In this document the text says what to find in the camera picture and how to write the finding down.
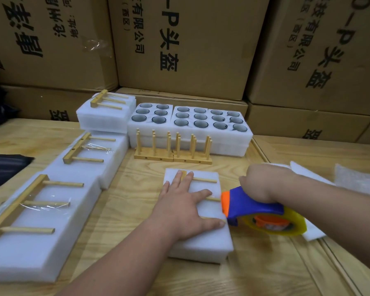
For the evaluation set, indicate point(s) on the person's right hand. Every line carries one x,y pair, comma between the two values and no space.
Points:
264,181

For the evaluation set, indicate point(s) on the person's left hand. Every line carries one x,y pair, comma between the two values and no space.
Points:
182,212

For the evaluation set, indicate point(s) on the orange and blue tape dispenser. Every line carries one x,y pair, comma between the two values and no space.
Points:
259,212

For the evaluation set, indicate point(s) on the row of wooden peg racks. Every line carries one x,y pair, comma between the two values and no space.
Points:
154,157

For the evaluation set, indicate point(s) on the pile of white foam sheets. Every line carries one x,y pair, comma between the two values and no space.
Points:
311,231

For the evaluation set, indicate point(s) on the stack of white foam trays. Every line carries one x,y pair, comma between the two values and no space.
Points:
191,135

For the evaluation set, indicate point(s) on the person's right forearm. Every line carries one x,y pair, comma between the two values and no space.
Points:
333,212

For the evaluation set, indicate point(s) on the person's left forearm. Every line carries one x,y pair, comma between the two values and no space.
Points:
117,265

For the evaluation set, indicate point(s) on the stack of brown cardboard boxes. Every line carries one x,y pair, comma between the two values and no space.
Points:
185,40

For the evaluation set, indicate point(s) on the black plastic bags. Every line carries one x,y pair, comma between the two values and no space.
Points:
6,169

